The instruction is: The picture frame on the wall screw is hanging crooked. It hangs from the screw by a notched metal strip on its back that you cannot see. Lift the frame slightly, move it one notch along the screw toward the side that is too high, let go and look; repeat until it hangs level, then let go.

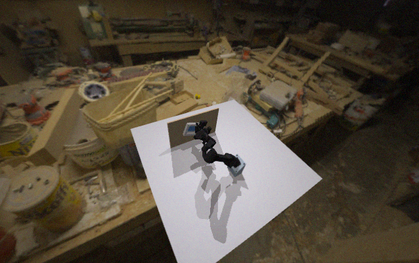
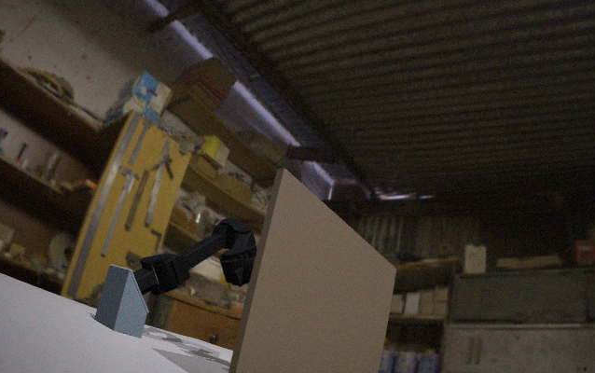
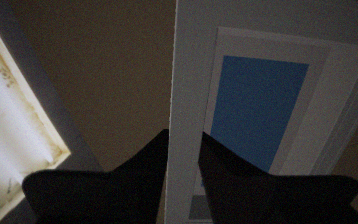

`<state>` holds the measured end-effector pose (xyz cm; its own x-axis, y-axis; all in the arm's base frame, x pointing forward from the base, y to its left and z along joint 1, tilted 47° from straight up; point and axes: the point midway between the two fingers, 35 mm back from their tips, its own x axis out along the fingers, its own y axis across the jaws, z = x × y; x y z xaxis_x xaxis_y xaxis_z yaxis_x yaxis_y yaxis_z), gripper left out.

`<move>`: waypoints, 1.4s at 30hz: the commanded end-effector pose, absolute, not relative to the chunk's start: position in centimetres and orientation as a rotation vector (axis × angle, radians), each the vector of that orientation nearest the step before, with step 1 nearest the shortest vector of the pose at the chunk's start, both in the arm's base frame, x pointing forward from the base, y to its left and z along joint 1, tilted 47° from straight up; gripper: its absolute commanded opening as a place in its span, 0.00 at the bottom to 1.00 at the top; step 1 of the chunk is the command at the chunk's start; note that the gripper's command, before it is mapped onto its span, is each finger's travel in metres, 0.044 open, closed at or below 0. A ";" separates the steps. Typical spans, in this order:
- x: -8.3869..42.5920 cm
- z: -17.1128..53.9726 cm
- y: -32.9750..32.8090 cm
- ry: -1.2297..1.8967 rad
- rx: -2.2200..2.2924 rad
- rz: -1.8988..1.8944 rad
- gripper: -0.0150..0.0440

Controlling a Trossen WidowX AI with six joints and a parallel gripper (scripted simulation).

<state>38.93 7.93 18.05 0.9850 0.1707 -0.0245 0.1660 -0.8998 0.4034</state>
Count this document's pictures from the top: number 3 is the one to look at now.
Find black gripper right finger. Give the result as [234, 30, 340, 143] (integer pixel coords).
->
[198, 131, 358, 224]

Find brown flat board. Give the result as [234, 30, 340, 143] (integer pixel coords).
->
[7, 0, 176, 172]

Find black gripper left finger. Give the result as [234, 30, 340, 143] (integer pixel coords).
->
[22, 129, 169, 224]

